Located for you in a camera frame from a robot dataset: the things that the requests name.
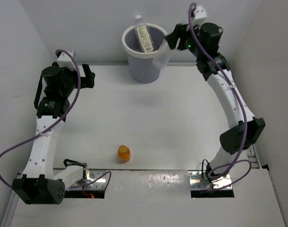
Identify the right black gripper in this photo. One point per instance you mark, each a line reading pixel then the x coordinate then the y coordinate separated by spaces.
pixel 179 31

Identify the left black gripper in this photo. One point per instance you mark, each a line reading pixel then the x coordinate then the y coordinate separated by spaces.
pixel 86 81

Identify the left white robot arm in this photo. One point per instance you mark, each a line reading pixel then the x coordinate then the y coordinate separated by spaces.
pixel 38 184

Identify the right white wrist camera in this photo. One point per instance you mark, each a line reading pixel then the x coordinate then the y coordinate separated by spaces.
pixel 199 15

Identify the metal base plate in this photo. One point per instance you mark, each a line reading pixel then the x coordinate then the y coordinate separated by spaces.
pixel 97 180
pixel 197 183

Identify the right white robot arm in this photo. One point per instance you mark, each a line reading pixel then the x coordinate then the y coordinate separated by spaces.
pixel 244 127

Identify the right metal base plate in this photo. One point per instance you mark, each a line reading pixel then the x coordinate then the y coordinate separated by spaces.
pixel 197 183

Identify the clear ribbed unlabelled bottle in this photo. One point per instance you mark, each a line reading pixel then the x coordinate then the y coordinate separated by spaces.
pixel 164 56

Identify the clear bottle cream label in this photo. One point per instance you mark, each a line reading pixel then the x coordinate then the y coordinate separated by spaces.
pixel 143 35

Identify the grey plastic waste bin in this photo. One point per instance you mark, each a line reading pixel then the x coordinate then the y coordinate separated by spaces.
pixel 141 66

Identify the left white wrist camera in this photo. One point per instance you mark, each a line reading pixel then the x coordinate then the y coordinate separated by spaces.
pixel 64 61

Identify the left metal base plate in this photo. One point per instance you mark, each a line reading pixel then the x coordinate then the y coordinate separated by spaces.
pixel 97 180

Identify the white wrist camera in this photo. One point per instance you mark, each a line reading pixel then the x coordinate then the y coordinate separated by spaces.
pixel 199 15
pixel 64 61

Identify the small orange bottle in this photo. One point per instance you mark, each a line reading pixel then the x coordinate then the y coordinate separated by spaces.
pixel 124 153

